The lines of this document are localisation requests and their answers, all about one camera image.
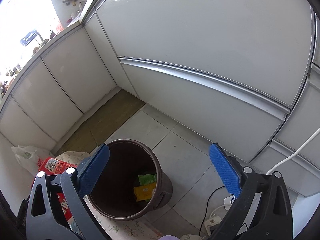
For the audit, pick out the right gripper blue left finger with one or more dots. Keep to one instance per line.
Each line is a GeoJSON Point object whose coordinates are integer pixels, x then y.
{"type": "Point", "coordinates": [45, 218]}

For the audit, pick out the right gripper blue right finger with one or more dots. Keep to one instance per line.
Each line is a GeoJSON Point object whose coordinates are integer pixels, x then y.
{"type": "Point", "coordinates": [273, 216]}

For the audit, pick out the red instant noodle cup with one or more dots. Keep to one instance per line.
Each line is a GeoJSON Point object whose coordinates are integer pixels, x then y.
{"type": "Point", "coordinates": [53, 166]}

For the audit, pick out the brown trash bin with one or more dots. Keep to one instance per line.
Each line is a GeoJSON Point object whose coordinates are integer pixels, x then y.
{"type": "Point", "coordinates": [113, 195]}

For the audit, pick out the white kitchen cabinets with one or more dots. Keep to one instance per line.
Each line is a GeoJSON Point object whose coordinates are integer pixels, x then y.
{"type": "Point", "coordinates": [233, 71]}

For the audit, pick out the white power strip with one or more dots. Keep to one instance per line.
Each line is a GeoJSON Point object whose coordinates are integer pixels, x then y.
{"type": "Point", "coordinates": [214, 220]}

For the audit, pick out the white plastic shopping bag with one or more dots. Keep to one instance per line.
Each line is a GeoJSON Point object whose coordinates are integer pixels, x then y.
{"type": "Point", "coordinates": [30, 157]}

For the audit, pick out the floral tablecloth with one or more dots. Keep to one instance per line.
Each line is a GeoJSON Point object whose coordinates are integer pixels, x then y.
{"type": "Point", "coordinates": [133, 229]}

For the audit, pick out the yellow wrapper in bin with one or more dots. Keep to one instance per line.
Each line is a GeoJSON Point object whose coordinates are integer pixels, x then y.
{"type": "Point", "coordinates": [144, 192]}

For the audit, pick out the olive floor mat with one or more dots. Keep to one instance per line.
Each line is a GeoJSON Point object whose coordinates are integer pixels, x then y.
{"type": "Point", "coordinates": [102, 124]}

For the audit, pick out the green wrapper in bin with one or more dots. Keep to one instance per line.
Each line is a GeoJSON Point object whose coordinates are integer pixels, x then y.
{"type": "Point", "coordinates": [147, 179]}

